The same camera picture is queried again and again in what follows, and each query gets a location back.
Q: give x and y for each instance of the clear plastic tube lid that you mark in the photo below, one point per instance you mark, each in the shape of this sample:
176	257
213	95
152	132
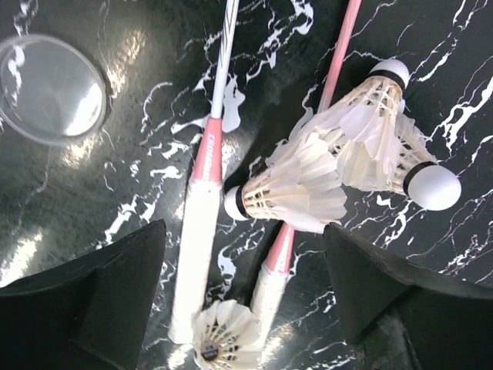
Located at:
51	93

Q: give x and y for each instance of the pink badminton racket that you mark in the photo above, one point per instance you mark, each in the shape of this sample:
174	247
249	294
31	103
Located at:
202	202
274	272

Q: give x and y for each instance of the pink badminton racket left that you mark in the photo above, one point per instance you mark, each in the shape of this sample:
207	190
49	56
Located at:
202	202

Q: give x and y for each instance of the white feather shuttlecock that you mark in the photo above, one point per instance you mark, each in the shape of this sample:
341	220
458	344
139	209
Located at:
225	336
300	186
379	148

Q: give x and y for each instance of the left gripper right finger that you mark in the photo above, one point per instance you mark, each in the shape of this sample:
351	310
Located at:
396	314

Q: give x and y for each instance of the pink badminton racket right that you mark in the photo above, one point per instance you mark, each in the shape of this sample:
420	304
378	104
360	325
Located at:
274	272

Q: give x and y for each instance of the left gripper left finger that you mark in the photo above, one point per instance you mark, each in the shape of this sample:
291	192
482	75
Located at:
88	313

